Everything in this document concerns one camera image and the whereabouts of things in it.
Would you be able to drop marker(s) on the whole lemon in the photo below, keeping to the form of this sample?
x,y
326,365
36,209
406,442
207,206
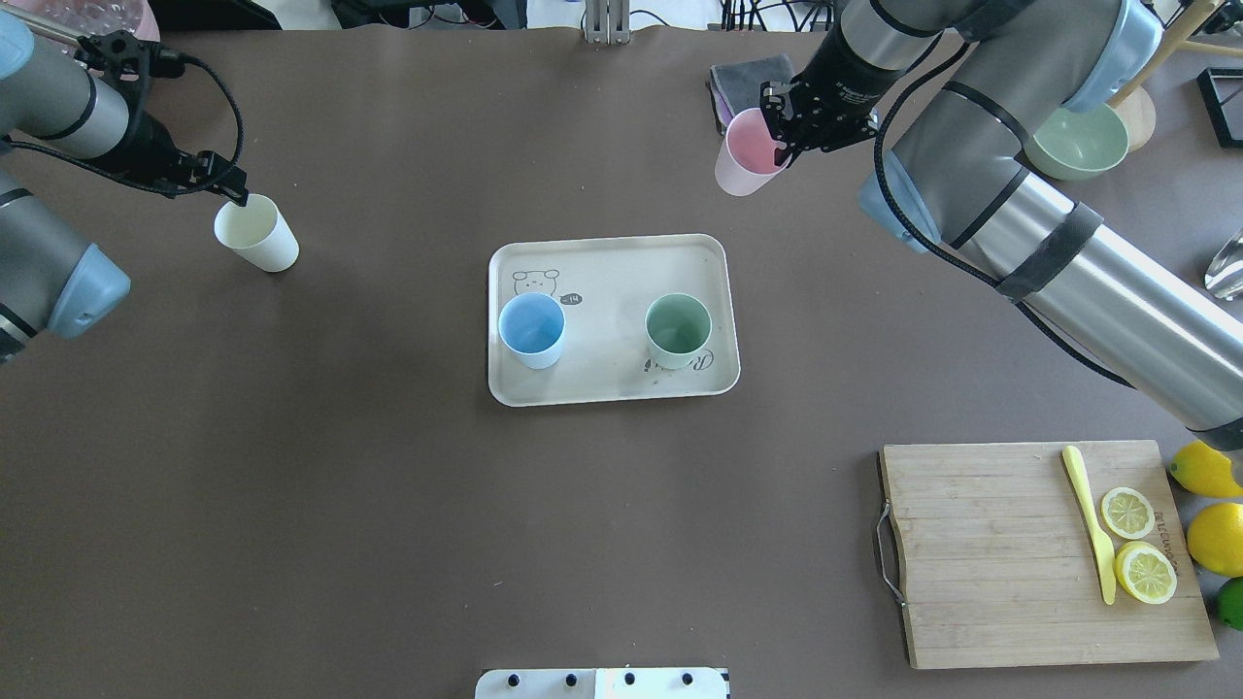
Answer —
x,y
1214,539
1204,471

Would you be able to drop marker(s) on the lemon slice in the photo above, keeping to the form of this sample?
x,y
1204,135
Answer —
x,y
1127,513
1145,573

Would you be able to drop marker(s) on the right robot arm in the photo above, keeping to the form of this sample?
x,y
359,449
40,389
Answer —
x,y
954,183

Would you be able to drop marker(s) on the pink bowl with ice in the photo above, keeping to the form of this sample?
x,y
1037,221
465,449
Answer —
x,y
84,18

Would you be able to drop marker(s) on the pink cup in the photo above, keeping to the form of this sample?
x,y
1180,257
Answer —
x,y
749,157

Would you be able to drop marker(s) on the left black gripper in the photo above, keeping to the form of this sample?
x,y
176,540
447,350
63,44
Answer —
x,y
149,143

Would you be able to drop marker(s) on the metal camera mount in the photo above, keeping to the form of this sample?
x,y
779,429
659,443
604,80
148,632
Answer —
x,y
607,22

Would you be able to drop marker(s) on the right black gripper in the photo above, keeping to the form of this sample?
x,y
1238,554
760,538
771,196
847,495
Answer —
x,y
833,76

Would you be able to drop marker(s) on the lower lemon slice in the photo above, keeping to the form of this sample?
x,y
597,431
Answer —
x,y
1145,573

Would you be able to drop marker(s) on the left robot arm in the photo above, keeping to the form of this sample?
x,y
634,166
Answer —
x,y
88,106

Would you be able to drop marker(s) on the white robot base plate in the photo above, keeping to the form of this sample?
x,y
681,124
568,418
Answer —
x,y
620,682

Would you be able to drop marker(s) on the blue cup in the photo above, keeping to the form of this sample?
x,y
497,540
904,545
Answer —
x,y
532,327

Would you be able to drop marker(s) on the green bowl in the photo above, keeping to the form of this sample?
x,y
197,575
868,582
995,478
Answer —
x,y
1072,147

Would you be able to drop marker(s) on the cream cup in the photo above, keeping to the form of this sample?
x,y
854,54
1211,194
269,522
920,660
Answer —
x,y
258,232

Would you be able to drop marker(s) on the yellow plastic knife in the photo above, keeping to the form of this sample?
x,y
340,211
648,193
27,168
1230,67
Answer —
x,y
1103,550

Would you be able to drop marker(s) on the green lime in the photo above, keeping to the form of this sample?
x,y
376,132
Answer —
x,y
1229,604

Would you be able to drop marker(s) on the wooden stand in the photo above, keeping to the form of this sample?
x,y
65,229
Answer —
x,y
1132,104

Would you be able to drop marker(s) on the grey cloth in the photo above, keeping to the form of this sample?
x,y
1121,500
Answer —
x,y
741,83

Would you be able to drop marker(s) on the green cup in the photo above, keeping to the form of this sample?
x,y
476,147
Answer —
x,y
678,326

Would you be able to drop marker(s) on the cream rabbit tray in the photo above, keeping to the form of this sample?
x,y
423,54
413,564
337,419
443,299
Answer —
x,y
605,287

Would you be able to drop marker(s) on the bamboo cutting board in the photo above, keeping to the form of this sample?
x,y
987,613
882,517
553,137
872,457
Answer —
x,y
994,567

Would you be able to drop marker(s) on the upper lemon slice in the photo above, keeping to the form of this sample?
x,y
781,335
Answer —
x,y
1127,513

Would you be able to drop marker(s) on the purple cloth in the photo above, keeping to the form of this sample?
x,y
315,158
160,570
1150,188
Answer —
x,y
720,109

